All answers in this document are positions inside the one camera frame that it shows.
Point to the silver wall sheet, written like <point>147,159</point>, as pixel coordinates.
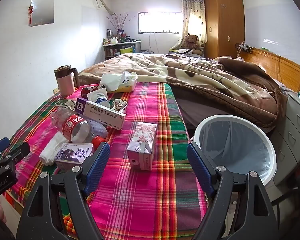
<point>41,12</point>

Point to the white foam sheet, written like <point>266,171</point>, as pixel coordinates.
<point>48,152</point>

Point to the white yogurt cup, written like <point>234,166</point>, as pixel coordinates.
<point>97,97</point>

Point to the dried branch bouquet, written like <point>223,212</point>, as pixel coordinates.
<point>120,21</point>

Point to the red drink can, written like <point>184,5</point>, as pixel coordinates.
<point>86,91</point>

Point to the clear plastic bottle red label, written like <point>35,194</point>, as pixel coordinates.
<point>72,126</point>

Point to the pink white drink carton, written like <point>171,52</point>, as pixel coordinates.
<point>142,152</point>

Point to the pink mug with brown lid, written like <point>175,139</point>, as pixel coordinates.
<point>65,85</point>

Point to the brown cream fleece blanket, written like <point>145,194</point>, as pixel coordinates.
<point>190,80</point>

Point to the printed wrapper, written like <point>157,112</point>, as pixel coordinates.
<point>118,105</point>

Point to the white purple medicine box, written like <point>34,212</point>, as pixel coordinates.
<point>102,113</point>

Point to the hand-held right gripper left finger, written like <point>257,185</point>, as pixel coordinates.
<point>98,162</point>

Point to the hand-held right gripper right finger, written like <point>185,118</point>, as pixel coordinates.
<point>198,165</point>

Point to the red hanging ornament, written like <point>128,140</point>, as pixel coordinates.
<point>30,17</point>

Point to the plaid pink green blanket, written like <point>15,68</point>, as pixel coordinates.
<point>140,192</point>

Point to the small storage shelf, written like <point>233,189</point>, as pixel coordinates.
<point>115,51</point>

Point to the air conditioner pipe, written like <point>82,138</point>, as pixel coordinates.
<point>105,3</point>

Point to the wall socket plate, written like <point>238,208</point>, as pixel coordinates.
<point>55,91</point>

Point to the purple drink carton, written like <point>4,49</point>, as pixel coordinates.
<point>72,153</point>

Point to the red plastic cap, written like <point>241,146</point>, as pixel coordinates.
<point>98,141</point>

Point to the white trash bin with liner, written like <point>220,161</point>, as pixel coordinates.
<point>235,145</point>

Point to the cluster of small bottles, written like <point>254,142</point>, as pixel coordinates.
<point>113,40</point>

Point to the yellow green box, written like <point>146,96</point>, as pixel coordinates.
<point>127,51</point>

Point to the power strip with plugs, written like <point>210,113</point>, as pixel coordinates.
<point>243,46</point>

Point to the brown teddy bear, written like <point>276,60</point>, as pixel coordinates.
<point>191,41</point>

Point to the bright window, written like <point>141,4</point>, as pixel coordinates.
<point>160,22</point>

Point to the patterned window curtain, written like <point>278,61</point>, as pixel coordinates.
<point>190,10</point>

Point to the grey drawer nightstand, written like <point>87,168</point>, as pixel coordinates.
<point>292,120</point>

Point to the wooden wardrobe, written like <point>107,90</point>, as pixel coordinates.
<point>222,25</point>

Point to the yellow tissue pack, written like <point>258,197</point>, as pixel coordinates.
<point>115,82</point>

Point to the wooden bed headboard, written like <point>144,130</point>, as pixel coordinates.
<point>285,67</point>

